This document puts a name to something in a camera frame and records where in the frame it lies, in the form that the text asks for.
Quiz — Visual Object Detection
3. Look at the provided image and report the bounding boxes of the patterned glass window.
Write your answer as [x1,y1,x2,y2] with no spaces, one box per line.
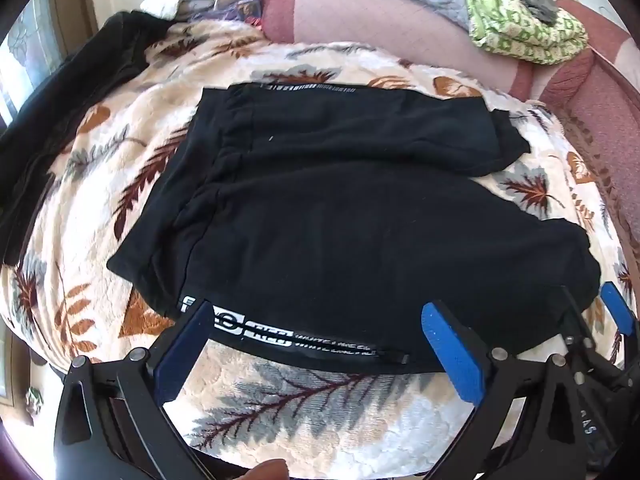
[0,0,56,126]

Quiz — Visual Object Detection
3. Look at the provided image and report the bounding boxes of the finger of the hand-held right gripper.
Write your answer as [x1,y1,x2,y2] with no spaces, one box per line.
[600,281,640,361]
[560,285,598,361]

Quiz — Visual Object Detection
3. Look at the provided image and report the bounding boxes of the dark cloth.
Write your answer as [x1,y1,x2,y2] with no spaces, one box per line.
[0,10,166,266]

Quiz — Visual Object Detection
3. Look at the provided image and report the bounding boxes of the person's left hand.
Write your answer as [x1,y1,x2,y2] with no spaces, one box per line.
[235,460,291,480]

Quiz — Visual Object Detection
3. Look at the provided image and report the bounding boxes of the black pants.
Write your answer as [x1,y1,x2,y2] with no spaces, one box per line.
[106,82,601,376]

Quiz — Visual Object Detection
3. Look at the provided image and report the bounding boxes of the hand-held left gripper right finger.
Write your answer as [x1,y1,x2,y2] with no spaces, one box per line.
[420,300,587,480]

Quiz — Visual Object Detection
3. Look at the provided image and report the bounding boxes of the leaf-printed fleece blanket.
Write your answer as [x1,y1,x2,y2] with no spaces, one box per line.
[0,20,640,466]

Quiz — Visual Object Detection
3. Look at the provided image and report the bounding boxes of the colourful printed cloth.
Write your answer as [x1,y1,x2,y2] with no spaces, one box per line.
[215,0,266,28]

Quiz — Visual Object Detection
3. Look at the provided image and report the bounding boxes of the green patterned folded cloth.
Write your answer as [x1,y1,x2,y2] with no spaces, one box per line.
[447,0,591,66]

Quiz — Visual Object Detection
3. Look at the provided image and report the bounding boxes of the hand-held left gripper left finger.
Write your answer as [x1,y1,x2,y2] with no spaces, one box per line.
[52,301,221,480]

